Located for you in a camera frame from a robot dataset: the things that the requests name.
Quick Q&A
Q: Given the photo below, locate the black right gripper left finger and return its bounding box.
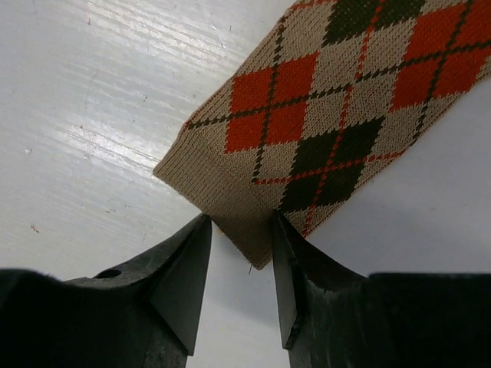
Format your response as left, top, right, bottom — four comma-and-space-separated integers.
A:
1, 215, 212, 367

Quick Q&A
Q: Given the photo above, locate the tan argyle sock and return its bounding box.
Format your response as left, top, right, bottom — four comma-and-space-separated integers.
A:
153, 0, 490, 269

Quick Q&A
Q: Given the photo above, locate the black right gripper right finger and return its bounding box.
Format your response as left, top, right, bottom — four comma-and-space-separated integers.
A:
272, 214, 490, 367

